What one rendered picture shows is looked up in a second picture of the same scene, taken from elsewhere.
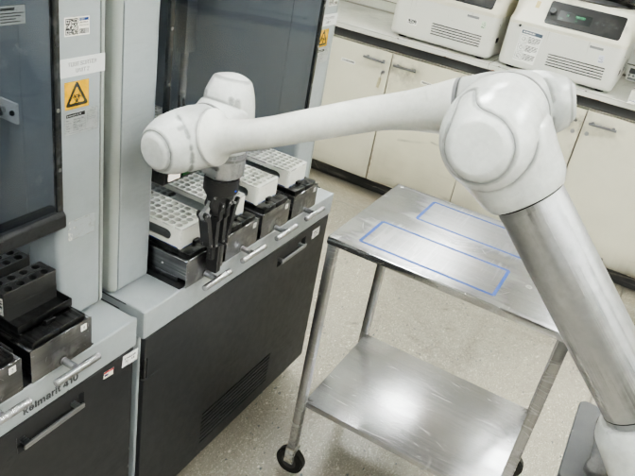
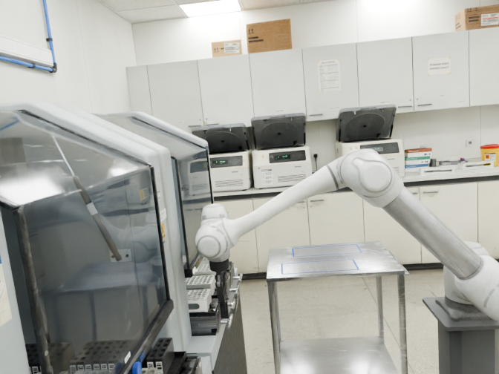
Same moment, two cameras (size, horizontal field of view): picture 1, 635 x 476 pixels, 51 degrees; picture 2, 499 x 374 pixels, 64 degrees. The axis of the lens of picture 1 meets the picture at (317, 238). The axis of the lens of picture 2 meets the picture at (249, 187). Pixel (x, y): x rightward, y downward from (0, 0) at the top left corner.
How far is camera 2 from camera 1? 0.60 m
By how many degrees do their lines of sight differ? 27
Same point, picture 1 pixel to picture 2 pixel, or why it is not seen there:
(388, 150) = not seen: hidden behind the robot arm
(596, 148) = (318, 211)
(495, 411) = (367, 343)
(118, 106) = (171, 236)
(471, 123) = (370, 167)
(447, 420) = (352, 359)
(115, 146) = (174, 259)
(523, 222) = (398, 203)
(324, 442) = not seen: outside the picture
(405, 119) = (312, 190)
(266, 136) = (259, 219)
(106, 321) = not seen: hidden behind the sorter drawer
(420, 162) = (235, 254)
